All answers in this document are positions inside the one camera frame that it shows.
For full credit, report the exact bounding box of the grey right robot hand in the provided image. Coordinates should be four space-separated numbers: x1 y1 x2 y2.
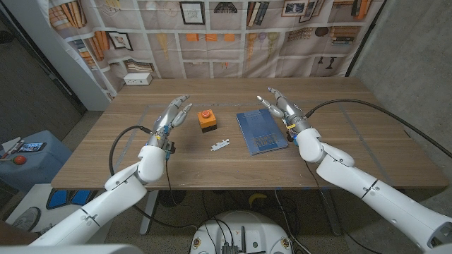
256 87 314 143

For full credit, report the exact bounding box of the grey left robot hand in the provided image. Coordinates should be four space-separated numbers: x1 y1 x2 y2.
145 94 194 153

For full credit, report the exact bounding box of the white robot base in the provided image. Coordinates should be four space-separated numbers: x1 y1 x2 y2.
190 210 293 254

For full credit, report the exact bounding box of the blue notebook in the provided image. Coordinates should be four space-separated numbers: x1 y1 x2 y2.
235 108 290 157

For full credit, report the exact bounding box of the orange emergency button box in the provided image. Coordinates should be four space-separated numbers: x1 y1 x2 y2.
196 109 218 133

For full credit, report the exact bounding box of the white power strip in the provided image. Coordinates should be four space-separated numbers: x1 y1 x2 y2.
123 72 153 86

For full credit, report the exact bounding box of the black round fan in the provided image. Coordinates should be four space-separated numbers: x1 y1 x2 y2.
157 190 187 208

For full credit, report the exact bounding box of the black backdrop stand pole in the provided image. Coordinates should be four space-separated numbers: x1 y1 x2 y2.
345 0 388 78

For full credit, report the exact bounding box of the printed bookshelf backdrop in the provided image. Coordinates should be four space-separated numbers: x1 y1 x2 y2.
47 0 386 103

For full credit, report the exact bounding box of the yellow curved object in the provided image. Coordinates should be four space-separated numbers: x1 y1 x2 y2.
248 192 268 208

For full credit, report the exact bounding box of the white table leg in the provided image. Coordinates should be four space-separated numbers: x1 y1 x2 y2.
139 190 160 236

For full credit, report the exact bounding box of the grey table leg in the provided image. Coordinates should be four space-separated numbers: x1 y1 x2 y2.
319 188 343 236

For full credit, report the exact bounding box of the white platform with blue pads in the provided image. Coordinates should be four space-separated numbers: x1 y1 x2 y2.
6 183 121 244

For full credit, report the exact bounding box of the smartphone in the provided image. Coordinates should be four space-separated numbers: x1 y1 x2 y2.
17 141 47 153

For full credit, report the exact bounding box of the white paper sheet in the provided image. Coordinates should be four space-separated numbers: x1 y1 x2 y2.
1 136 22 153

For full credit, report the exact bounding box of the white robot torso edge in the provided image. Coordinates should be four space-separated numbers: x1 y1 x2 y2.
0 243 144 254

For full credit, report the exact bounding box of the thin black left wrist cable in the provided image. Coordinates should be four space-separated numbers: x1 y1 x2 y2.
164 151 178 207

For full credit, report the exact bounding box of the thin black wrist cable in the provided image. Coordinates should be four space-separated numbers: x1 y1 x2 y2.
303 160 342 230
164 151 178 207

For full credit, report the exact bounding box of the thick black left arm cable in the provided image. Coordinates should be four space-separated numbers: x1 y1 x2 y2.
108 125 198 230

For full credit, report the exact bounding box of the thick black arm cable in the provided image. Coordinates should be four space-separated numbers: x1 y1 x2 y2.
305 98 452 159
108 125 198 230

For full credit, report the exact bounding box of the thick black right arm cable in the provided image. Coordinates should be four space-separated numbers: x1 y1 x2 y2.
305 98 452 159

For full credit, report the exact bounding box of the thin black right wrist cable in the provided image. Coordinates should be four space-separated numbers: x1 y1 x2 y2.
303 160 342 230

